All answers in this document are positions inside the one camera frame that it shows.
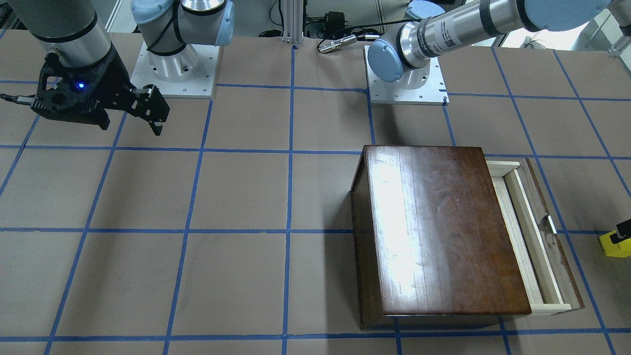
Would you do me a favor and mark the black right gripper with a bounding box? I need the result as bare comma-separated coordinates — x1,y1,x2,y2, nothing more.
101,84,171,136

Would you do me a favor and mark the yellow block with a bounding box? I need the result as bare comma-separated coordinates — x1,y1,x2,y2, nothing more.
598,231,631,258

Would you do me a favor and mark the light wood drawer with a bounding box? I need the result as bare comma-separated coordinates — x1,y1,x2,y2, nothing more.
487,160,584,316

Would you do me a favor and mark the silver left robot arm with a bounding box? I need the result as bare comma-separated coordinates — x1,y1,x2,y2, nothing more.
367,0,630,248

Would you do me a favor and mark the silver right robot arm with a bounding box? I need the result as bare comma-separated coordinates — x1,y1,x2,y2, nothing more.
1,0,235,136

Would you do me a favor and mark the dark wooden drawer cabinet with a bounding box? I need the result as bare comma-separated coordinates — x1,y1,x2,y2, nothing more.
350,144,532,330

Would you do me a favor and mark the silver metal cylinder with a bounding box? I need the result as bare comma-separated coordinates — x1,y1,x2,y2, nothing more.
317,35,357,54

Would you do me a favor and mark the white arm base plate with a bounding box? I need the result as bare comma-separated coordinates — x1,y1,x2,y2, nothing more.
131,43,222,99
364,45,450,105

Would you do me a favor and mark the white drawer handle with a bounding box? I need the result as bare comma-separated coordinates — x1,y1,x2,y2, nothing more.
538,214,558,234

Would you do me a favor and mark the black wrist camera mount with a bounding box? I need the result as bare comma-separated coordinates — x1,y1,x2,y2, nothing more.
30,47,135,130

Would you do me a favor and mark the aluminium frame post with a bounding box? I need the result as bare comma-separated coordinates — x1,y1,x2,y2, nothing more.
278,0,305,49

